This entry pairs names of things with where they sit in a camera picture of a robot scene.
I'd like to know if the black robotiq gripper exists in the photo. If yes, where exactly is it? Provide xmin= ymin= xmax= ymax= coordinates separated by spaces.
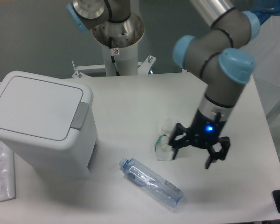
xmin=168 ymin=108 xmax=231 ymax=170

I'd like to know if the white push-button trash can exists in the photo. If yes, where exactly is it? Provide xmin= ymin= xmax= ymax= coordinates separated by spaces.
xmin=0 ymin=71 xmax=98 ymax=179

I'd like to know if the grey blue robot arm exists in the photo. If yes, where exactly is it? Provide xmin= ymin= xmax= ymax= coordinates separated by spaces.
xmin=66 ymin=0 xmax=260 ymax=168

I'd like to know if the crumpled clear plastic wrapper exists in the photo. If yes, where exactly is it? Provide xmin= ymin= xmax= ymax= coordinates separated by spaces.
xmin=154 ymin=118 xmax=179 ymax=161

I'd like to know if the clear blue plastic bottle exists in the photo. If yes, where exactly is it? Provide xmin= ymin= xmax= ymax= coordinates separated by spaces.
xmin=119 ymin=158 xmax=183 ymax=209

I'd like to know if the blue water jug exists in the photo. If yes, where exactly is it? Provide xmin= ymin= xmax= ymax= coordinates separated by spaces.
xmin=251 ymin=0 xmax=280 ymax=25

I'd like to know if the clear plastic document sleeve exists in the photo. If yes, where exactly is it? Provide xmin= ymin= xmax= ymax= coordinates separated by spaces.
xmin=0 ymin=141 xmax=16 ymax=202

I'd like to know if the white metal mounting bracket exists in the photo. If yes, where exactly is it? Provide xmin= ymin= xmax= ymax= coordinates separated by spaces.
xmin=71 ymin=55 xmax=157 ymax=78

